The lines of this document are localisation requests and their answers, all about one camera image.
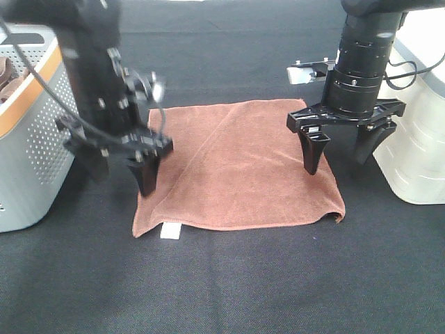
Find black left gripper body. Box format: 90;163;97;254
56;104;173;164

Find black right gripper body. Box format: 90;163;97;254
286;99;406;132

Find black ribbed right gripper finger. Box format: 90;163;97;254
298;125;330;175
354;121;397;165

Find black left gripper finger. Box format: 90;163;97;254
127;157;161;197
72;148;109;182

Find brown microfibre towel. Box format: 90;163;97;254
132;99;346;237

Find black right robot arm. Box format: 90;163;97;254
286;1;444;175

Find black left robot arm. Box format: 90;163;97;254
1;1;173;197

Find white plastic basket grey rim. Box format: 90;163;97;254
373;8;444;205

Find grey perforated basket orange rim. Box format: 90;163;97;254
1;23;76;232

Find brown towels inside grey basket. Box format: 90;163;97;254
1;57;30;104

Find black table cloth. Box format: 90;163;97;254
1;1;444;333

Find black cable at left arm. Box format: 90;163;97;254
0;17;167;147

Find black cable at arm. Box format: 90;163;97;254
383;51;445;90
0;17;167;147

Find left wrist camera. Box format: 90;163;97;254
124;69;165;103

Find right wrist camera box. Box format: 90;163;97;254
286;58;336;85

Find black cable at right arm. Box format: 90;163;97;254
383;51;445;90

